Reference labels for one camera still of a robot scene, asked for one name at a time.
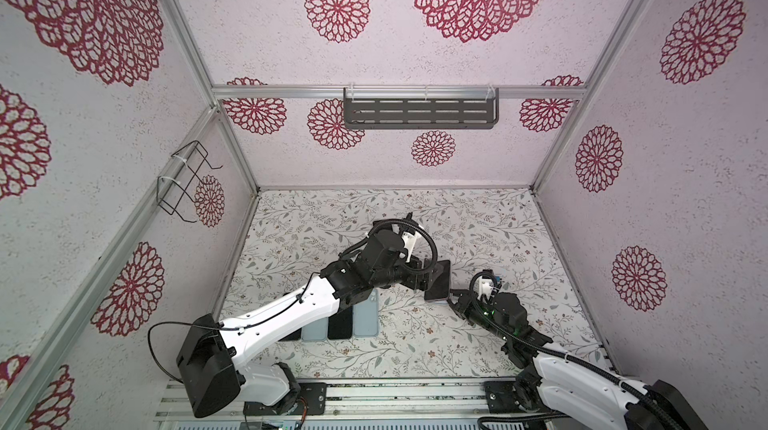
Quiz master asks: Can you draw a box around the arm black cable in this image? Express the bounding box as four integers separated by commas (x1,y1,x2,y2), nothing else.
146,216,439,384
467,270,685,430

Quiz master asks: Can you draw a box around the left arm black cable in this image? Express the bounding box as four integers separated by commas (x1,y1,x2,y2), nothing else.
146,216,439,384

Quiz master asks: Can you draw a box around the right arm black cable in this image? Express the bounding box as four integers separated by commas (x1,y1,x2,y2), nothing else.
467,270,685,430

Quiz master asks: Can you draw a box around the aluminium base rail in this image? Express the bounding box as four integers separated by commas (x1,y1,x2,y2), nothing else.
151,376,515,424

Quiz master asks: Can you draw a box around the light blue phone case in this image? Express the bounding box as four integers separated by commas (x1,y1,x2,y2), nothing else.
352,289,379,338
301,318,329,342

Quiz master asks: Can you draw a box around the black wire wall basket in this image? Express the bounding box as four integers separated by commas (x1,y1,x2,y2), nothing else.
155,139,223,224

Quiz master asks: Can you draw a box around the black phone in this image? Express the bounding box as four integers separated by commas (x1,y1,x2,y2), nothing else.
327,307,354,341
423,260,451,302

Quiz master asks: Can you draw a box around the black phone removed from case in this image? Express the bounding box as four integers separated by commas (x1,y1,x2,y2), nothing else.
280,328,303,342

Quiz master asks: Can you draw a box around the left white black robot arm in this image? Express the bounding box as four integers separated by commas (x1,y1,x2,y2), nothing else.
176,224,450,418

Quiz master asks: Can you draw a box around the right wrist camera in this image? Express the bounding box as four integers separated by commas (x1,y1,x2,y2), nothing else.
470,269,502,302

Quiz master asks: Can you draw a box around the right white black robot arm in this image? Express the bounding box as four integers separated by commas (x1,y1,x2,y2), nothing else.
448,290,707,429

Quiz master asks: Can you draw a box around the grey slotted wall shelf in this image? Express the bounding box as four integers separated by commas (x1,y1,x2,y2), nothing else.
342,88,499,130

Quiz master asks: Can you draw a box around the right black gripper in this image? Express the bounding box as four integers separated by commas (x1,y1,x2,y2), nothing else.
441,286,511,346

